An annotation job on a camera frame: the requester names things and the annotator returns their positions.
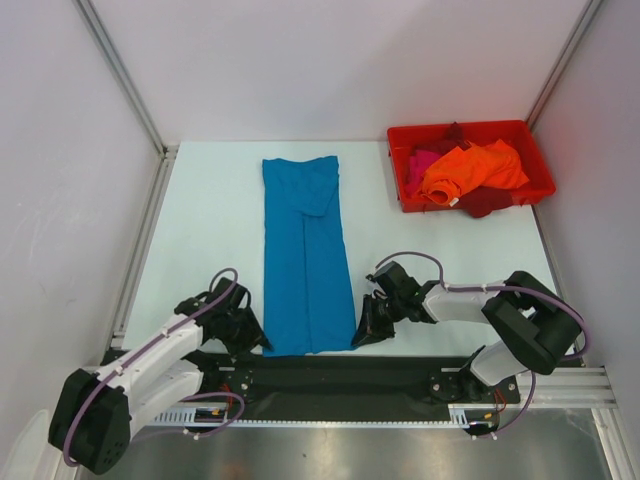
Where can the white slotted cable duct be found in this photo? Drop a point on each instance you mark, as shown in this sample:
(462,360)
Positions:
(192,417)
(495,416)

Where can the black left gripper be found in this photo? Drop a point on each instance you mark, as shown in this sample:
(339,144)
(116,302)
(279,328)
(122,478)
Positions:
(253,334)

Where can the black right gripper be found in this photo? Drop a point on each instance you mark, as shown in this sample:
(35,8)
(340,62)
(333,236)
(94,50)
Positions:
(379,314)

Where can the white slotted cable duct left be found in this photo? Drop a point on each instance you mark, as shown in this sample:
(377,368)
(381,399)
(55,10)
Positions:
(192,417)

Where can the dark red t-shirt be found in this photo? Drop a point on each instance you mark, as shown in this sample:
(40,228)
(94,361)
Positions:
(483,200)

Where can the aluminium frame post right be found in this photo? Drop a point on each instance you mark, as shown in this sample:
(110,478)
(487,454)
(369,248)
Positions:
(585,21)

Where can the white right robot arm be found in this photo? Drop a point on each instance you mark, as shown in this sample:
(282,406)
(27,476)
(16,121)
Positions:
(535,328)

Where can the white slotted cable duct right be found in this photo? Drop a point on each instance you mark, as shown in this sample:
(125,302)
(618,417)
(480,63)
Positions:
(495,416)

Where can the aluminium frame post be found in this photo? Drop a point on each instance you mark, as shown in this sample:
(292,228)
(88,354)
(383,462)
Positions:
(109,51)
(585,21)

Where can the orange t-shirt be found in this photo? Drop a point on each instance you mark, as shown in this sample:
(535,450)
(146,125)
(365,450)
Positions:
(461,171)

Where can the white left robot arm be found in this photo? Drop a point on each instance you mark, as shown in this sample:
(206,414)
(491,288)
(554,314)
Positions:
(99,412)

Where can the aluminium frame post left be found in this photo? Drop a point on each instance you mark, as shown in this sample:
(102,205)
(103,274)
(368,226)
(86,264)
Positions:
(109,51)

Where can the red plastic bin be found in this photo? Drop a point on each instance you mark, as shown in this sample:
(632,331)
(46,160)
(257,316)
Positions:
(402,141)

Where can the pink t-shirt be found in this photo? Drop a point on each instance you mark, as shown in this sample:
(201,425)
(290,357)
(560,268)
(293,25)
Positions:
(418,163)

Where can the blue polo t-shirt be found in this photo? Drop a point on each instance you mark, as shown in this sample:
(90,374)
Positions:
(308,299)

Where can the aluminium side rail left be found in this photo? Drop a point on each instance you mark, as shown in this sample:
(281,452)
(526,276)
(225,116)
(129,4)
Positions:
(118,319)

